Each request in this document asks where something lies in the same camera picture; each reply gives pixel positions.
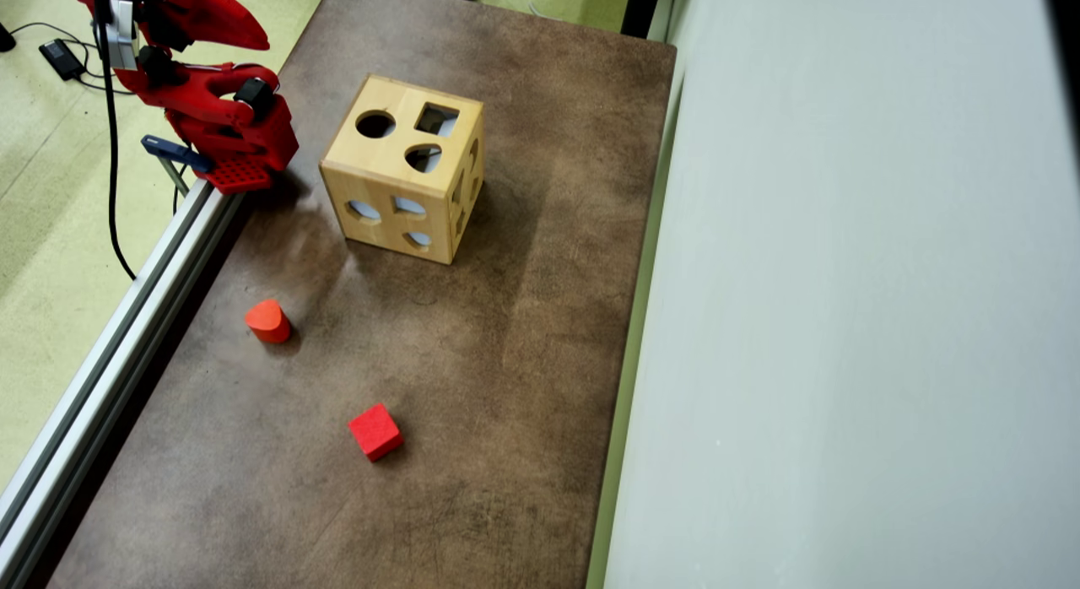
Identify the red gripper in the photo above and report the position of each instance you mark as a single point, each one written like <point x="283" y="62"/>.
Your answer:
<point x="126" y="0"/>

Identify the small black floor object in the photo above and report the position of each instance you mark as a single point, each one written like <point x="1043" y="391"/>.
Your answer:
<point x="4" y="39"/>

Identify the aluminium profile rail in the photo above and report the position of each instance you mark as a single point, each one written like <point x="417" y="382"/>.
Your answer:
<point x="110" y="361"/>

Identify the blue clamp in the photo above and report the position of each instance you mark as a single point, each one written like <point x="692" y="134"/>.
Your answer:
<point x="175" y="153"/>

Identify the red robot arm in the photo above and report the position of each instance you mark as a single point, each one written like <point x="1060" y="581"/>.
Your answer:
<point x="211" y="99"/>

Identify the wooden shape sorter box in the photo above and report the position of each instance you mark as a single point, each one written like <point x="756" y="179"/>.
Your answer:
<point x="396" y="167"/>

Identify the orange teardrop block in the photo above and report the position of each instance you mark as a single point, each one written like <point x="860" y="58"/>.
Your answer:
<point x="267" y="321"/>

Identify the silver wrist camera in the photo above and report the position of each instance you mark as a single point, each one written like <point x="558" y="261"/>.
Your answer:
<point x="122" y="32"/>

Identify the black power adapter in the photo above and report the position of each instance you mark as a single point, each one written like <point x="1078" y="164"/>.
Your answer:
<point x="62" y="58"/>

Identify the red wooden cube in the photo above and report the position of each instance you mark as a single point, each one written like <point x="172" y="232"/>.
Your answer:
<point x="375" y="432"/>

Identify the dark vertical post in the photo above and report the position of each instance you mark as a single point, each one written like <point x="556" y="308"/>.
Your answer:
<point x="641" y="7"/>

